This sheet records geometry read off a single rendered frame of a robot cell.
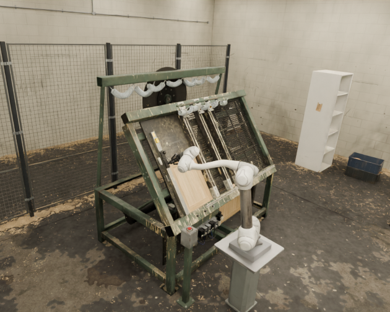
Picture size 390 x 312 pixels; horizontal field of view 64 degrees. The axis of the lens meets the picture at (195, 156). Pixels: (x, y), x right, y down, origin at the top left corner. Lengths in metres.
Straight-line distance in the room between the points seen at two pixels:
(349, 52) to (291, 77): 1.49
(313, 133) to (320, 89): 0.91
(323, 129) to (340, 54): 2.05
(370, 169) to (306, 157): 1.25
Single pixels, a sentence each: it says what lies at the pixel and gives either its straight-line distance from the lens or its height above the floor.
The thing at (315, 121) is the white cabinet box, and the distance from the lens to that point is 6.95.
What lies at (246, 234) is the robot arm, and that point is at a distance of 2.85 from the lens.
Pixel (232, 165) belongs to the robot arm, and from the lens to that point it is 2.82.
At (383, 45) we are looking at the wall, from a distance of 7.91.
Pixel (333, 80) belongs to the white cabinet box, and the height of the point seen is 1.93.
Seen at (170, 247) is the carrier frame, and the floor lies 0.64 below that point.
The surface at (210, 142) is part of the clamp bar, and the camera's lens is 3.83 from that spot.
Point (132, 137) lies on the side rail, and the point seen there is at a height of 1.68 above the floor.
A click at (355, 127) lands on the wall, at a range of 8.18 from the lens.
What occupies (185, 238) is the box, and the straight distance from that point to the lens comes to 3.07.
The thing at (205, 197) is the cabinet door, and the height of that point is 0.94.
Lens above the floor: 2.72
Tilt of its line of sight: 22 degrees down
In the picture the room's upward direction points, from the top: 3 degrees clockwise
